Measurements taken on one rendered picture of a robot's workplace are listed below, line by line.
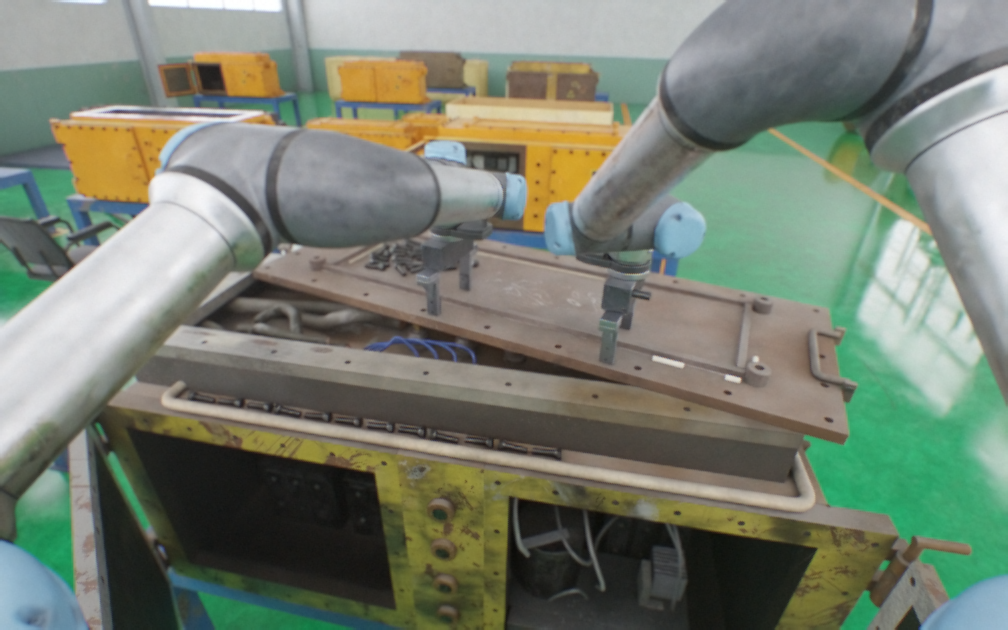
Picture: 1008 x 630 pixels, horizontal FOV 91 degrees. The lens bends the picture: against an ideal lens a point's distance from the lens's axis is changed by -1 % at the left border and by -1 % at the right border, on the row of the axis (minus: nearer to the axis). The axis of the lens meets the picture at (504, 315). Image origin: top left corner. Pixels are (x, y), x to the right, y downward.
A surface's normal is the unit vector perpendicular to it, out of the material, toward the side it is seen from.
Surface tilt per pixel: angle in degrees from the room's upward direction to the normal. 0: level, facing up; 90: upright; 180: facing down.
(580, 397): 0
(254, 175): 64
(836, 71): 108
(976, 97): 99
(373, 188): 74
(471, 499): 90
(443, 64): 90
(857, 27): 83
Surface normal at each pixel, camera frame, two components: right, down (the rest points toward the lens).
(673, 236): 0.22, 0.49
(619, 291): -0.43, 0.44
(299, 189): -0.04, 0.21
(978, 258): -0.98, 0.10
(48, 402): 0.88, -0.04
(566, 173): -0.18, 0.49
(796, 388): 0.02, -0.87
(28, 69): 0.98, 0.11
